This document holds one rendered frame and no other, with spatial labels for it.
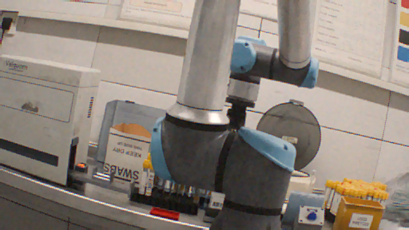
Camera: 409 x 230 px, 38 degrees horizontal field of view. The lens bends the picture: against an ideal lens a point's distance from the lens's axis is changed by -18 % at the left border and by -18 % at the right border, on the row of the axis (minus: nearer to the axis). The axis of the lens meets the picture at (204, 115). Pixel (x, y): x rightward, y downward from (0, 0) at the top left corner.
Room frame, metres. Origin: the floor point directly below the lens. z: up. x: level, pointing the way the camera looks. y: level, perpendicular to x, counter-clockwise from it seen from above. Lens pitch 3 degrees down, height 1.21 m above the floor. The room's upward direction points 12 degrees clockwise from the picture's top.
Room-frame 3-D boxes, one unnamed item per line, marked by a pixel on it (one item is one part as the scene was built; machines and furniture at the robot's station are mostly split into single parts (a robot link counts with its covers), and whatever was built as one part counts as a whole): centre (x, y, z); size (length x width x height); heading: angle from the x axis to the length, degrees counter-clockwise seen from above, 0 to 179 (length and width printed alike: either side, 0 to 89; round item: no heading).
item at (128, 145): (2.05, 0.12, 0.95); 0.29 x 0.25 x 0.15; 179
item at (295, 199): (1.74, -0.30, 0.92); 0.10 x 0.07 x 0.10; 84
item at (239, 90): (1.70, -0.07, 1.19); 0.08 x 0.08 x 0.05
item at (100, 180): (1.66, 0.23, 0.92); 0.21 x 0.07 x 0.05; 89
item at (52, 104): (1.76, 0.43, 1.03); 0.31 x 0.27 x 0.30; 89
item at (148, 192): (1.74, 0.05, 0.93); 0.17 x 0.09 x 0.11; 90
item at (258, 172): (1.30, -0.12, 1.07); 0.13 x 0.12 x 0.14; 77
